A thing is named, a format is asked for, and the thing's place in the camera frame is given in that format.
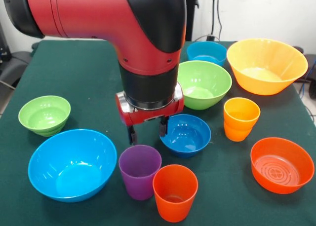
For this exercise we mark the large yellow bowl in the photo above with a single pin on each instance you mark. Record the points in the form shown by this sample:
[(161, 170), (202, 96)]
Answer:
[(266, 65)]

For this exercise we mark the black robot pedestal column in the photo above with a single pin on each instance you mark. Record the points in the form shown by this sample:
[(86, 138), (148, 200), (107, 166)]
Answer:
[(192, 13)]

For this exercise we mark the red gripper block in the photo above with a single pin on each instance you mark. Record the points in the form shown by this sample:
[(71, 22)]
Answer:
[(150, 116)]

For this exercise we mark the red plastic bowl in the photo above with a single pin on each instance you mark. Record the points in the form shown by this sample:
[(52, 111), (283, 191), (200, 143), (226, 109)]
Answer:
[(279, 169)]

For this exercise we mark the dark blue bowl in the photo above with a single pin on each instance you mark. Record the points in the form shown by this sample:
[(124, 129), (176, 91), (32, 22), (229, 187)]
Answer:
[(187, 139)]

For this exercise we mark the dark grey pedestal leg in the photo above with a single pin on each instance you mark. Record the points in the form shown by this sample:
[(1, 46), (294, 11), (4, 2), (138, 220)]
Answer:
[(14, 63)]

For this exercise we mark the small green ribbed bowl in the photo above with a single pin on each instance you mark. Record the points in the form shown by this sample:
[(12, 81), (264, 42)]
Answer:
[(44, 117)]

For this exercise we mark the small light blue bowl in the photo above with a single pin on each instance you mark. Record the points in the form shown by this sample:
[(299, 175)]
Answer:
[(206, 50)]

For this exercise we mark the large green bowl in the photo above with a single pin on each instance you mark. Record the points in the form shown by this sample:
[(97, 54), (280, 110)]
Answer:
[(205, 87)]

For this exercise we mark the orange ribbed plastic cup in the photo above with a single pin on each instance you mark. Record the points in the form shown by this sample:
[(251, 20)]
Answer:
[(240, 122)]

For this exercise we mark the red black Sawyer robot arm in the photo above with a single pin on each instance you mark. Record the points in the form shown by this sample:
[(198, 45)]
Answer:
[(98, 16)]

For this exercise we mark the dark green tablecloth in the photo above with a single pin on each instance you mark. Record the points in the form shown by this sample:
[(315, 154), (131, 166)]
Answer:
[(86, 87)]

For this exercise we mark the purple plastic cup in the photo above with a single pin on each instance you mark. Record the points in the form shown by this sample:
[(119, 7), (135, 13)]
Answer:
[(139, 179)]

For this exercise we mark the red plastic cup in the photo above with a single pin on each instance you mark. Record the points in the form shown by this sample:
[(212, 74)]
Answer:
[(172, 203)]

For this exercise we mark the large light blue bowl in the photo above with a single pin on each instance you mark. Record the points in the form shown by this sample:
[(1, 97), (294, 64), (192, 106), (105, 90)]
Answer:
[(71, 166)]

